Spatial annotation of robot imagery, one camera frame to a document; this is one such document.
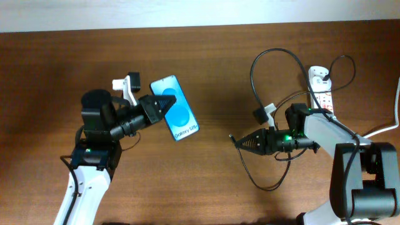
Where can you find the white USB charger plug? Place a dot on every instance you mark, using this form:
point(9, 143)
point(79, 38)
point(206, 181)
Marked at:
point(318, 85)

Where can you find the blue Galaxy S25+ smartphone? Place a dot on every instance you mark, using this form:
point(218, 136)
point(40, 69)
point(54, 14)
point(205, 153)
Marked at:
point(180, 118)

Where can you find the white power strip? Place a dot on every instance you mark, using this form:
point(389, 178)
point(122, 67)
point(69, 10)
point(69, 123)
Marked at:
point(324, 99)

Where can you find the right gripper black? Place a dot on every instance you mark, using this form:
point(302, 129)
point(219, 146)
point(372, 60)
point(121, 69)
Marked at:
point(266, 142)

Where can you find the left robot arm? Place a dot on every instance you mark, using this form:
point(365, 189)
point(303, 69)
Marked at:
point(107, 119)

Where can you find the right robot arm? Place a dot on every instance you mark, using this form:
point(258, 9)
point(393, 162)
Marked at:
point(365, 175)

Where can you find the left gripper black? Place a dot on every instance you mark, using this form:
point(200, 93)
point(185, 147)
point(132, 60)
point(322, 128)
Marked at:
point(147, 108)

